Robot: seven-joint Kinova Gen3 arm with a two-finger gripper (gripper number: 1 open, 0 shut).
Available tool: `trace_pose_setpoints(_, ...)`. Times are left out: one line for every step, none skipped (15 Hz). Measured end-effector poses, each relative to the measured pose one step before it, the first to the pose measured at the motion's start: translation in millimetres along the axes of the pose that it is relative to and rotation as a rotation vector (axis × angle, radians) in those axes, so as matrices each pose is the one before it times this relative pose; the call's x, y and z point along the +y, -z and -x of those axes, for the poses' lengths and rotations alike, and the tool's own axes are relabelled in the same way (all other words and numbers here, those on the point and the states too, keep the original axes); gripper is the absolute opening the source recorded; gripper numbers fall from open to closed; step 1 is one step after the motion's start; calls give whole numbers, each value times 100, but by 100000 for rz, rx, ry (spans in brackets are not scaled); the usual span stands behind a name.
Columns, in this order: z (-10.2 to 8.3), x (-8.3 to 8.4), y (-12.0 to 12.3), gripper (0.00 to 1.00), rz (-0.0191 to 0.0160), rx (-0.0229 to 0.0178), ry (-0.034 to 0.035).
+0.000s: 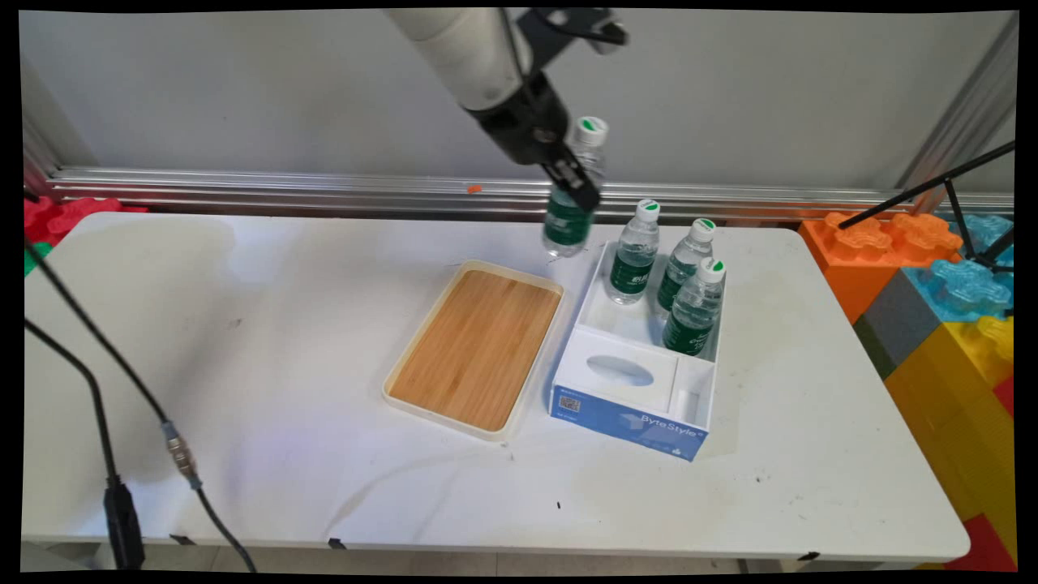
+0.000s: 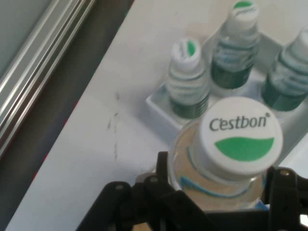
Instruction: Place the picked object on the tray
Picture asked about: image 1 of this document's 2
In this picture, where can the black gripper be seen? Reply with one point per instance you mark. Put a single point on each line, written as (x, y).
(527, 122)

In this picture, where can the water bottle with green label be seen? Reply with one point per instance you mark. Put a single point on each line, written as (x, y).
(562, 229)
(696, 315)
(635, 259)
(684, 268)

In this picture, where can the bamboo tray with cream rim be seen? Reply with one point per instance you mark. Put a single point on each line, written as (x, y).
(478, 347)

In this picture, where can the white and blue cardboard box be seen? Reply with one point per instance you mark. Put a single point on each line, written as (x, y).
(624, 414)

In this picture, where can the large orange building block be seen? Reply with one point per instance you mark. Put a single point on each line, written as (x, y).
(859, 259)

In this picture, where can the large grey building block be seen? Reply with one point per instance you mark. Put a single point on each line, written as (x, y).
(896, 324)

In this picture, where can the black tripod stand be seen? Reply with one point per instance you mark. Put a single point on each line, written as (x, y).
(957, 191)

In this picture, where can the large blue building block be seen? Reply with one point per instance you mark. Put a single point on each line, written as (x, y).
(965, 288)

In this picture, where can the large yellow building block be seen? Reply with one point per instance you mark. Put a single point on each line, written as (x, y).
(961, 422)

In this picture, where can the green foam block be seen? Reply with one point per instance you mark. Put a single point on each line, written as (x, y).
(34, 258)

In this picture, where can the large red building block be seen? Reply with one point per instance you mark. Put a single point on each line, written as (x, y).
(985, 547)

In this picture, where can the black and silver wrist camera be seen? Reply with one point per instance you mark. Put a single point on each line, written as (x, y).
(568, 32)

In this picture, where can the aluminium frame rail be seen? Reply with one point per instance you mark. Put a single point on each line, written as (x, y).
(324, 193)

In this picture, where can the aluminium frame post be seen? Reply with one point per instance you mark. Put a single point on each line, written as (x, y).
(969, 113)

